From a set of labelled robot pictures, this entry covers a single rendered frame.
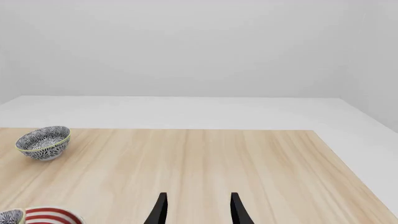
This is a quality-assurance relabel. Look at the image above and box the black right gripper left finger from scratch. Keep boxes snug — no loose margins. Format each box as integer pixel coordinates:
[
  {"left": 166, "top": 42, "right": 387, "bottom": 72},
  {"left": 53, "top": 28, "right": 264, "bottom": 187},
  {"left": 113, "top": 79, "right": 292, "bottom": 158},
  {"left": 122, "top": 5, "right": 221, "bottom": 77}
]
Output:
[{"left": 142, "top": 192, "right": 168, "bottom": 224}]

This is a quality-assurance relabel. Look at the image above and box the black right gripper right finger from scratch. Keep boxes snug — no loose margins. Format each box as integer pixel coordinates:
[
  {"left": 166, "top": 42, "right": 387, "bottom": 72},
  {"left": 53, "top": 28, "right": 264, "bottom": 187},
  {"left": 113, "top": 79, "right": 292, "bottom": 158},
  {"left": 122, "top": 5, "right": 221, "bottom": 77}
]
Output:
[{"left": 230, "top": 192, "right": 255, "bottom": 224}]

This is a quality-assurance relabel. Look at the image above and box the red striped white plate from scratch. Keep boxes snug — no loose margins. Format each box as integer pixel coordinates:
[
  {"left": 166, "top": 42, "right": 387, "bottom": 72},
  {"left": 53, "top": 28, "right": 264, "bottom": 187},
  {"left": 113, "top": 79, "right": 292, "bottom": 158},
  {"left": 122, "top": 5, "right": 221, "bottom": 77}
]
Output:
[{"left": 24, "top": 206, "right": 85, "bottom": 224}]

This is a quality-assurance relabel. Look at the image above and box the black patterned bowl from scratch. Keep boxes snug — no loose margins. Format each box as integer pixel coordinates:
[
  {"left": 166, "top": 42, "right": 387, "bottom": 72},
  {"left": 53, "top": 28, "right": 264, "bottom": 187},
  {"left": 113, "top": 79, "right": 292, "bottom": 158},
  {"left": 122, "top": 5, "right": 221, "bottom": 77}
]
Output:
[
  {"left": 15, "top": 125, "right": 72, "bottom": 162},
  {"left": 0, "top": 208, "right": 26, "bottom": 224}
]

